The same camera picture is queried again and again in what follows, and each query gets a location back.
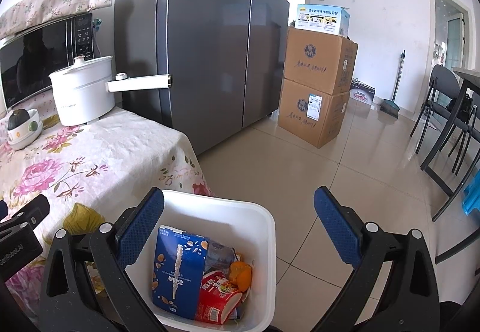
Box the blue cracker box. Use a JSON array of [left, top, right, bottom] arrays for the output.
[[151, 225, 210, 320]]

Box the red instant noodle cup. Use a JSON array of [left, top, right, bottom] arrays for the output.
[[194, 270, 243, 325]]

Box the clear crushed plastic bottle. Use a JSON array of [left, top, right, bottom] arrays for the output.
[[203, 241, 236, 274]]

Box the orange peel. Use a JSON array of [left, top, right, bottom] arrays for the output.
[[228, 253, 253, 293]]

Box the white trash bin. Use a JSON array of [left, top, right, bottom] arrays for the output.
[[126, 190, 276, 332]]

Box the floral tablecloth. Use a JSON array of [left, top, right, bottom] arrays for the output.
[[1, 91, 212, 322]]

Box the blue plastic stool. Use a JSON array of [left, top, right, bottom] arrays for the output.
[[462, 171, 480, 215]]

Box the dark green squash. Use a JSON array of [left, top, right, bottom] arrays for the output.
[[7, 108, 30, 130]]

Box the white electric cooking pot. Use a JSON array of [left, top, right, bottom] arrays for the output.
[[49, 56, 172, 126]]

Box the black microwave oven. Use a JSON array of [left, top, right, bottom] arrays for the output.
[[1, 13, 95, 108]]

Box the broom with dustpan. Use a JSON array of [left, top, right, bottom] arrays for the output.
[[379, 49, 407, 120]]

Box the black dining chair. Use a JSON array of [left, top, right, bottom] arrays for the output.
[[410, 65, 477, 174]]

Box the lower cardboard box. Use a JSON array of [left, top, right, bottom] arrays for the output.
[[277, 79, 350, 148]]

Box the cardboard box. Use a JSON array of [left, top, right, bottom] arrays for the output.
[[284, 28, 358, 95], [277, 79, 350, 148]]

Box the upper cardboard box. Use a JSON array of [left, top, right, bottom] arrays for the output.
[[284, 28, 358, 95]]

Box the floral cloth microwave cover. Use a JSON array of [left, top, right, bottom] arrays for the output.
[[1, 0, 112, 39]]

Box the blue white appliance box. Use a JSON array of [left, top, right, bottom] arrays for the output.
[[295, 5, 350, 38]]

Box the grey refrigerator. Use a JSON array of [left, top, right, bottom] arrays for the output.
[[114, 0, 289, 153]]

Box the white ceramic bowl green handle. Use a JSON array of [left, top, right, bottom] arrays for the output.
[[7, 108, 43, 151]]

